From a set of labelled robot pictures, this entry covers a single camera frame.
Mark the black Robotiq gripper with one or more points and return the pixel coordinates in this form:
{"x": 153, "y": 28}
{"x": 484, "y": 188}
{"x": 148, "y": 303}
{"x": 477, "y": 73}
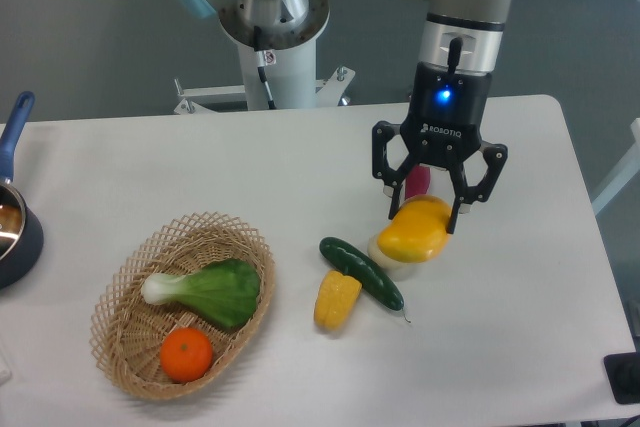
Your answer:
{"x": 442, "y": 129}

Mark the yellow orange toy mango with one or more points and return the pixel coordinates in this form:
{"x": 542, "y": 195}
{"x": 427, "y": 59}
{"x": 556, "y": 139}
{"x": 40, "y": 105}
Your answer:
{"x": 418, "y": 231}

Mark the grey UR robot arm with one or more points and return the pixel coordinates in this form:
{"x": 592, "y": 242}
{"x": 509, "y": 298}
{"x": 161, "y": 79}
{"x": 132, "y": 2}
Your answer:
{"x": 459, "y": 47}

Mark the magenta toy vegetable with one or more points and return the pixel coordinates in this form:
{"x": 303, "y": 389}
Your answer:
{"x": 418, "y": 181}

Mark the white round toy vegetable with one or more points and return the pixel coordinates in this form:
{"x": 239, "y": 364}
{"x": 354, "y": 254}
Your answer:
{"x": 396, "y": 270}

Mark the dark green toy cucumber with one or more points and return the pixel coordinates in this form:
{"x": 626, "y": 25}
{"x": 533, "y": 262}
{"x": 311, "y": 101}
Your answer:
{"x": 350, "y": 261}

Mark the yellow toy bell pepper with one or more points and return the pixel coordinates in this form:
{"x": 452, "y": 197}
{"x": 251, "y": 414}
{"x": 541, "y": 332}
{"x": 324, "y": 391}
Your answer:
{"x": 335, "y": 301}

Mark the green toy bok choy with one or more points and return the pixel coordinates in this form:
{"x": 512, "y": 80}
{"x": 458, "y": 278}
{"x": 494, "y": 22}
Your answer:
{"x": 224, "y": 293}

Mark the black device at edge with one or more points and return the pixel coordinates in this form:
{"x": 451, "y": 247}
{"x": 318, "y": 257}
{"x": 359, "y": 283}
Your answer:
{"x": 622, "y": 371}

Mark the woven wicker basket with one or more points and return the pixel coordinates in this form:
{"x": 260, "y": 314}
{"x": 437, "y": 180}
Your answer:
{"x": 127, "y": 333}

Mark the orange toy tangerine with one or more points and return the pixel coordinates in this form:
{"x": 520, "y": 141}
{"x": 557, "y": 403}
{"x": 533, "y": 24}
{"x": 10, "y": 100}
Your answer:
{"x": 186, "y": 355}

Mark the dark blue saucepan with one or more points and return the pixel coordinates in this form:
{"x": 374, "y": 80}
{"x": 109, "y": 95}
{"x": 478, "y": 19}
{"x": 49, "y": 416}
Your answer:
{"x": 22, "y": 237}

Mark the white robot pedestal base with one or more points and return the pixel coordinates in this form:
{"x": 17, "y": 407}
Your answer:
{"x": 276, "y": 45}

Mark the white frame at right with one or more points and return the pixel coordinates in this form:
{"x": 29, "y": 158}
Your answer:
{"x": 619, "y": 176}

